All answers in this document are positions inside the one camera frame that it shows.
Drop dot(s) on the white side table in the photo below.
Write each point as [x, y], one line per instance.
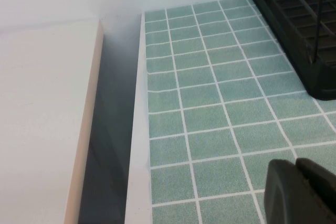
[39, 116]

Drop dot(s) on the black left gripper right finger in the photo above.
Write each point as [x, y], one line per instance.
[323, 187]

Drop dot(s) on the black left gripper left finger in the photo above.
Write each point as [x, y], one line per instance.
[283, 197]

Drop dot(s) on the black plastic drip tray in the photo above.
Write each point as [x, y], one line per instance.
[286, 32]

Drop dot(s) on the green checked tablecloth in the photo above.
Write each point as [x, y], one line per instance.
[210, 103]

